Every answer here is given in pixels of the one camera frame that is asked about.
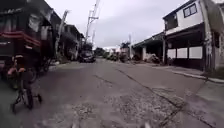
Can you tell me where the row of parked motorcycles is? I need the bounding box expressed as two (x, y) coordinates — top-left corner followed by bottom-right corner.
(106, 50), (130, 63)

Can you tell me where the distant green tree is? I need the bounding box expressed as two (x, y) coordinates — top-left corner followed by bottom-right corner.
(94, 46), (108, 58)

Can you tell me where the palm tree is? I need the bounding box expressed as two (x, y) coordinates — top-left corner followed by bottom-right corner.
(120, 41), (131, 54)

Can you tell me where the thin pale pole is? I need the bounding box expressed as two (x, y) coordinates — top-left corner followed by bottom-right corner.
(127, 33), (133, 60)

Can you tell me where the dark car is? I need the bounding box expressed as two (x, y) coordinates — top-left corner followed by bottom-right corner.
(78, 49), (97, 64)

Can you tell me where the grey concrete road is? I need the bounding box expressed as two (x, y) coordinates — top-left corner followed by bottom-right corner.
(0, 57), (224, 128)

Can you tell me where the tall utility pole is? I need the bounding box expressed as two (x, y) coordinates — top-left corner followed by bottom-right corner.
(83, 0), (101, 46)

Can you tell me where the low building with dark roof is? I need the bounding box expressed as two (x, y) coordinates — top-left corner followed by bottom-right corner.
(131, 31), (167, 63)

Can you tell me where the dark two-storey building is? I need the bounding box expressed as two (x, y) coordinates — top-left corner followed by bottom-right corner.
(61, 23), (85, 62)

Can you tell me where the leaning pale pole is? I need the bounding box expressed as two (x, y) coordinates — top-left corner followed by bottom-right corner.
(54, 9), (70, 56)

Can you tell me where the pale building with striped awning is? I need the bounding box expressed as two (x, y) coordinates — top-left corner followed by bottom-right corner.
(28, 0), (64, 61)

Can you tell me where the small bicycle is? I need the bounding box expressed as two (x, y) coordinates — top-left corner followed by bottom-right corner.
(9, 71), (44, 114)

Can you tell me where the white two-storey building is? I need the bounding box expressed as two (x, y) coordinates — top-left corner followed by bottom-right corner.
(162, 0), (224, 72)

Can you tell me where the person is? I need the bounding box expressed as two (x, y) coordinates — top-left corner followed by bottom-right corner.
(7, 54), (36, 108)

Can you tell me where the thick concrete pole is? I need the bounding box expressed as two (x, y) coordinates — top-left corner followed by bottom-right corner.
(199, 0), (215, 72)

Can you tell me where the large dark vehicle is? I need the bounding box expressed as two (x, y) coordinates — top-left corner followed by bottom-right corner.
(0, 6), (56, 84)

